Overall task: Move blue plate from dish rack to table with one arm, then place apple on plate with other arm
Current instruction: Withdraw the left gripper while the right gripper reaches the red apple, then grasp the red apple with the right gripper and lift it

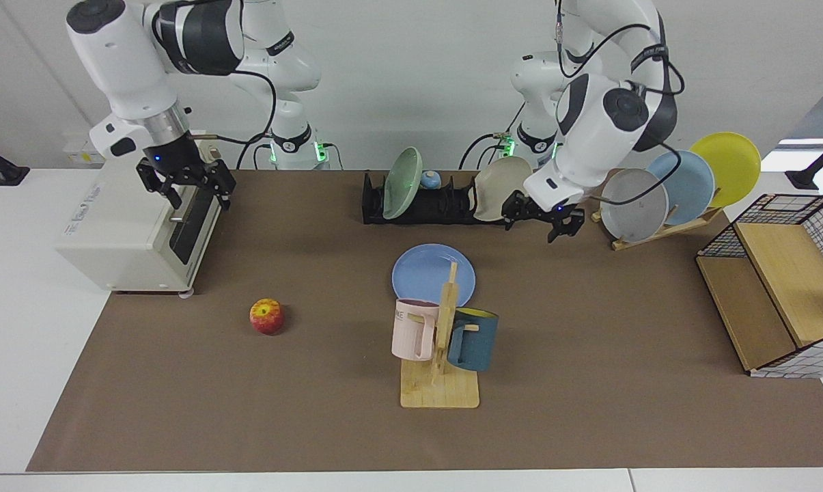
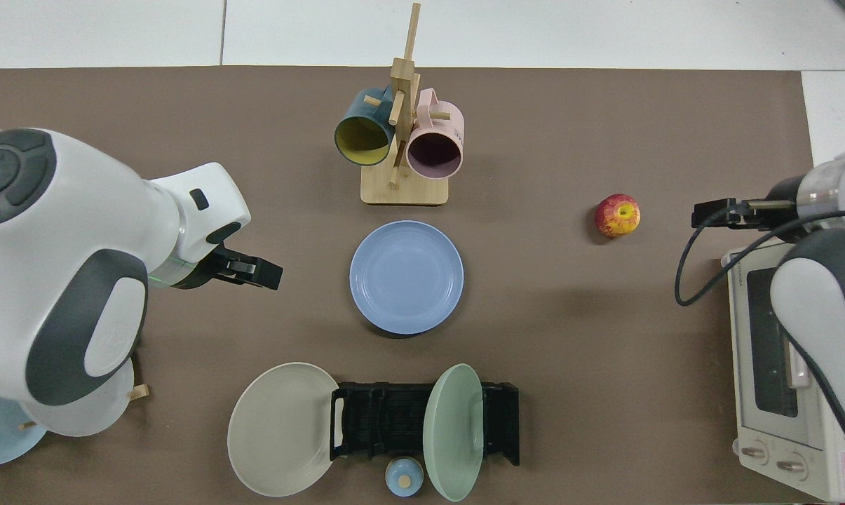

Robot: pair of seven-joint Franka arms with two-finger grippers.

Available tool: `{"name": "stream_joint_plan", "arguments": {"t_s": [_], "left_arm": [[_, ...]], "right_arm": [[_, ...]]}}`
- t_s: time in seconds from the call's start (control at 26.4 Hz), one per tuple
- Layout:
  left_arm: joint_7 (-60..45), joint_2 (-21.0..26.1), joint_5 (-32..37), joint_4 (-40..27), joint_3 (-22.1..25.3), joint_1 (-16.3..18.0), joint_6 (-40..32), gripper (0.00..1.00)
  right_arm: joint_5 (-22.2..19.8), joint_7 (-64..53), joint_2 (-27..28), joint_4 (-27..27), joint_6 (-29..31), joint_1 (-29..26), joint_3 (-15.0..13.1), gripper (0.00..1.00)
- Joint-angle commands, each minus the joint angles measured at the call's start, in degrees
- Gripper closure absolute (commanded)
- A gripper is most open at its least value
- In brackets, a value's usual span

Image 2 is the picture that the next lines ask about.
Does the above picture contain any pale green plate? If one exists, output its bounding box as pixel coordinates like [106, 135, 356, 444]
[422, 363, 485, 503]

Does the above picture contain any light blue plate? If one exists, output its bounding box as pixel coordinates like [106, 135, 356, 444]
[0, 389, 48, 468]

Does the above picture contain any dark blue cup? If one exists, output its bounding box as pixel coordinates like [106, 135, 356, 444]
[334, 87, 397, 168]

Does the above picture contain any black dish rack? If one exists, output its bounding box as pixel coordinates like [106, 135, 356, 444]
[330, 382, 520, 467]

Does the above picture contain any grey plate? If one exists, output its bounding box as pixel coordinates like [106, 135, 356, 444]
[22, 354, 135, 438]

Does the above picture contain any small blue round thing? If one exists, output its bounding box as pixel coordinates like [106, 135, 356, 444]
[384, 457, 424, 498]

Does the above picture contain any red yellow apple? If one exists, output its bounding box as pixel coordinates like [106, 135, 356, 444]
[594, 194, 642, 238]

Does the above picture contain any pale toaster oven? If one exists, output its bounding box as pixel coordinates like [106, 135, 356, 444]
[720, 238, 845, 503]

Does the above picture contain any pink cup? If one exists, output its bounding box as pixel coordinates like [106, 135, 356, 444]
[405, 88, 465, 180]

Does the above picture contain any wooden cup stand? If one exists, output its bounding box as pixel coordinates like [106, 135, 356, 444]
[360, 2, 451, 207]

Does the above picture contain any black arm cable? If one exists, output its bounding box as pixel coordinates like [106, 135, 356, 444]
[675, 208, 845, 464]

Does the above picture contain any wooden plate rack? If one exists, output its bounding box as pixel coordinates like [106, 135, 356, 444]
[18, 384, 150, 431]

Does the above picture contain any brown table cloth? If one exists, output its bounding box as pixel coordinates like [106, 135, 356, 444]
[0, 67, 816, 505]

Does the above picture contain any beige plate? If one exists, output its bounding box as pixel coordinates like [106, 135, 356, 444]
[227, 362, 342, 498]

